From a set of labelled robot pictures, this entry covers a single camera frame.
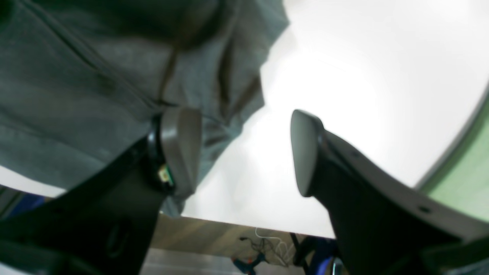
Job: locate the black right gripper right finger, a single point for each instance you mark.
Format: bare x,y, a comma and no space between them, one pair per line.
381,226

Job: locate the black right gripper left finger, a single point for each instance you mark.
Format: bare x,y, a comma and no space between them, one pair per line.
105,225

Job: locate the dark grey t-shirt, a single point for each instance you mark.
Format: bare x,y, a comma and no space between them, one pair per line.
82,79

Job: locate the blue orange hand tool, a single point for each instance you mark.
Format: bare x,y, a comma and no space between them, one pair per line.
248,267

